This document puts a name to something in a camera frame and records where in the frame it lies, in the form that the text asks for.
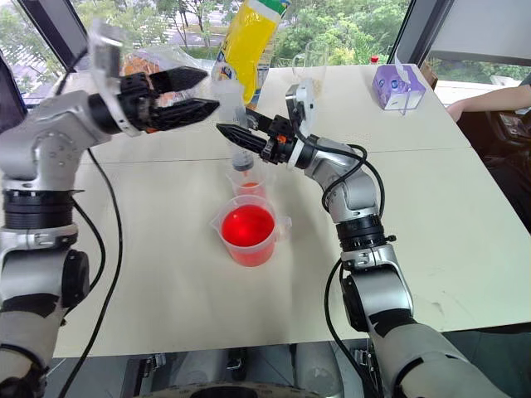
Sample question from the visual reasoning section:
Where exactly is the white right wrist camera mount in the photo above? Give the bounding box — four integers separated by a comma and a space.
284, 78, 320, 170

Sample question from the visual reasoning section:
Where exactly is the clear glass pitcher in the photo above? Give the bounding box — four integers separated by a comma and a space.
291, 40, 331, 95

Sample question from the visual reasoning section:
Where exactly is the purple tissue box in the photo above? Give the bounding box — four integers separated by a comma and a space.
371, 53, 427, 115

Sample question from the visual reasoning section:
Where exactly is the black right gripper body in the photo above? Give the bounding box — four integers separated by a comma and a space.
260, 116, 298, 166

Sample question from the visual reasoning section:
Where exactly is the dark window frame post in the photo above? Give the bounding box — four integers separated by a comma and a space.
389, 0, 453, 66
18, 0, 90, 71

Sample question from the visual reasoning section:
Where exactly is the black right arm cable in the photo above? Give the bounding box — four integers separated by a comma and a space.
304, 134, 399, 398

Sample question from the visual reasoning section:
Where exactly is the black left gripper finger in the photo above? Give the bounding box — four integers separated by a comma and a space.
149, 66, 210, 95
149, 98, 221, 133

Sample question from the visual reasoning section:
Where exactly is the yellow plastic bag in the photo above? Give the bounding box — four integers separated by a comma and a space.
210, 0, 290, 112

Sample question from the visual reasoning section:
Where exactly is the small clear measuring cup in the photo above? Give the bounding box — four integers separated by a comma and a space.
225, 163, 277, 200

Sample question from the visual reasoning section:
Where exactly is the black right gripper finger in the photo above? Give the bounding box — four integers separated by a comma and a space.
216, 123, 269, 156
245, 108, 275, 133

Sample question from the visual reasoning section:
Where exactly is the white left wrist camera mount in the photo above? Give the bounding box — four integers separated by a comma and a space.
85, 18, 144, 138

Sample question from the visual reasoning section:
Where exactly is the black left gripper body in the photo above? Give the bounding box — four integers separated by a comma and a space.
118, 72, 162, 133

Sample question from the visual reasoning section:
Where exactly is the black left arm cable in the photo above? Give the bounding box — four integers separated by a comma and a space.
57, 147, 124, 398

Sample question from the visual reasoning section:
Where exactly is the seated person in dark clothes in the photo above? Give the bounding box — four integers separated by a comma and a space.
455, 74, 531, 237

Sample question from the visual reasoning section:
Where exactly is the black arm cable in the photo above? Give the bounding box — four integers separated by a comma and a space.
57, 147, 124, 398
304, 134, 399, 398

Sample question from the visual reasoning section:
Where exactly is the clear bag of bread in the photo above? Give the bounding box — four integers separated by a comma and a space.
122, 44, 217, 104

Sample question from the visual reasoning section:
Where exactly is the clear plastic bottle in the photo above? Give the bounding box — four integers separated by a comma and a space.
210, 79, 255, 173

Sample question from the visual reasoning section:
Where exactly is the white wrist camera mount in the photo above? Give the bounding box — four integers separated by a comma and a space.
284, 78, 320, 170
85, 18, 144, 138

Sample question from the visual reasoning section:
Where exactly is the large cup of red liquid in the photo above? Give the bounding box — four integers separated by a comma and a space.
209, 194, 294, 267

